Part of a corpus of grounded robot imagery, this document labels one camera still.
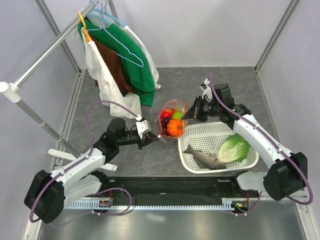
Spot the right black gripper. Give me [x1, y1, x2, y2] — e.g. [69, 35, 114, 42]
[182, 95, 222, 122]

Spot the green apple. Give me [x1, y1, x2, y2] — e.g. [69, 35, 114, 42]
[171, 111, 185, 120]

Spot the small orange pumpkin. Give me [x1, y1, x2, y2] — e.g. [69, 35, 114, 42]
[167, 119, 185, 138]

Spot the purple grape bunch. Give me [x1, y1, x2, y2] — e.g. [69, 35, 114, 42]
[160, 116, 170, 136]

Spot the clear zip top bag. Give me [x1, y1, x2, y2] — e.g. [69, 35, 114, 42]
[154, 99, 188, 143]

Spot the red apple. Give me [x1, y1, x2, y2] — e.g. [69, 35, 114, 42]
[160, 108, 174, 119]

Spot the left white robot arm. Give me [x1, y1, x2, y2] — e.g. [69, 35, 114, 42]
[24, 118, 159, 224]

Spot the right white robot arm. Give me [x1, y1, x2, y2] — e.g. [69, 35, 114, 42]
[182, 79, 314, 205]

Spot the white plastic basket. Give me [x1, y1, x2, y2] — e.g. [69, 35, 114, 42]
[177, 121, 260, 174]

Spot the grey toy fish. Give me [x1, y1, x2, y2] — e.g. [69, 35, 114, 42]
[183, 144, 226, 170]

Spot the green shirt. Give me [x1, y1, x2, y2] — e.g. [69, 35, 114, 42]
[84, 18, 155, 107]

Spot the green lettuce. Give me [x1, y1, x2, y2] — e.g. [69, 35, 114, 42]
[217, 133, 251, 163]

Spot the white shirt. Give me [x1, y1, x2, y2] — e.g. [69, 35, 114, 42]
[77, 23, 159, 119]

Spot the brown garment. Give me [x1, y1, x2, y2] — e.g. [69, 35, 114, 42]
[90, 35, 134, 94]

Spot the orange hanger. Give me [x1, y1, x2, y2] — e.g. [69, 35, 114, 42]
[78, 11, 92, 43]

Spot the metal clothes rack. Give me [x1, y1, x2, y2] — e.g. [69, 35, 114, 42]
[0, 0, 118, 173]

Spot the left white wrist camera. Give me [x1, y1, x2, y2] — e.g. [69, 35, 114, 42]
[135, 114, 151, 140]

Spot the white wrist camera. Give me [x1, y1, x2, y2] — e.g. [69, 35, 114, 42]
[135, 114, 151, 140]
[200, 78, 213, 100]

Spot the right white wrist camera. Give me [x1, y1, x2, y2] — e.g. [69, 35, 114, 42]
[200, 78, 213, 100]

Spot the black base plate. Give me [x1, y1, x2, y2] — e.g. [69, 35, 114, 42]
[91, 170, 259, 204]

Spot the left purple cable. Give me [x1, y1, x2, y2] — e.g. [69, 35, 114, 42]
[28, 100, 141, 228]

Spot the grey cable duct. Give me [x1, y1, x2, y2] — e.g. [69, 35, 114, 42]
[64, 197, 235, 211]

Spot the blue wire hanger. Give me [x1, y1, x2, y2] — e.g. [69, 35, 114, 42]
[85, 8, 155, 69]

